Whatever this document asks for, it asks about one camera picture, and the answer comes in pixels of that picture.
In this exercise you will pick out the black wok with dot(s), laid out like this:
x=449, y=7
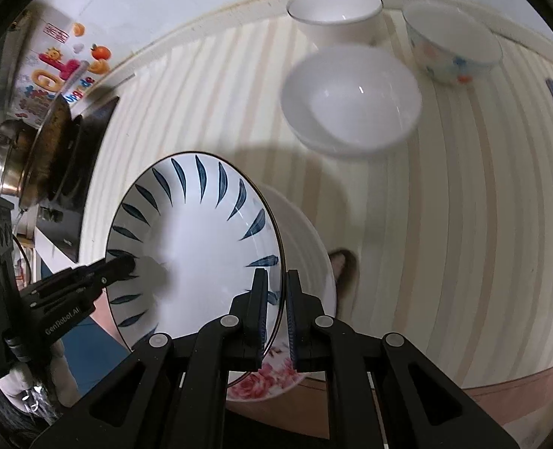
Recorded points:
x=56, y=149

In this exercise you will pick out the plain white bowl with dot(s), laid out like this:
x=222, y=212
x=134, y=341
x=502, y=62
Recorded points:
x=351, y=103

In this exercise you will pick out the colourful wall sticker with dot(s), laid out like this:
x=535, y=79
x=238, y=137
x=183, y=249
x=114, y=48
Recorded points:
x=47, y=65

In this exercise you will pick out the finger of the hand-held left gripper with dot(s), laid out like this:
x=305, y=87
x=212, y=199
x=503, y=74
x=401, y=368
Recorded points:
x=115, y=267

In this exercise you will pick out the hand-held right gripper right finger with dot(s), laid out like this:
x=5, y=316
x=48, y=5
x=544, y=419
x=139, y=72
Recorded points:
x=295, y=322

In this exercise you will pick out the black gas stove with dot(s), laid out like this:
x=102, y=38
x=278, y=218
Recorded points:
x=94, y=121

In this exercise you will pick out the blue leaf pattern plate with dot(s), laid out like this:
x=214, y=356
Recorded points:
x=187, y=252

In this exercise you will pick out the person's left forearm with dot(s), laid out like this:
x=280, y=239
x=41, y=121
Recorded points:
x=58, y=376

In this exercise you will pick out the stainless steel pot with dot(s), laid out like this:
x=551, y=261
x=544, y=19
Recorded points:
x=5, y=159

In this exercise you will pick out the floral white bowl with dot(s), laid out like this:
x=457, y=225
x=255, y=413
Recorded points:
x=445, y=44

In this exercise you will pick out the striped cloth with cat print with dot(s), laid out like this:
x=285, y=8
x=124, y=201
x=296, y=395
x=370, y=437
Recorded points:
x=445, y=243

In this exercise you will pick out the white bowl dark rim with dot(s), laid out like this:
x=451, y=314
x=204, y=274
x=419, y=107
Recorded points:
x=335, y=7

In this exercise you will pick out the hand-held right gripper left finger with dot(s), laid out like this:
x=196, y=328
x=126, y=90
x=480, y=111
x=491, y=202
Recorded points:
x=259, y=304

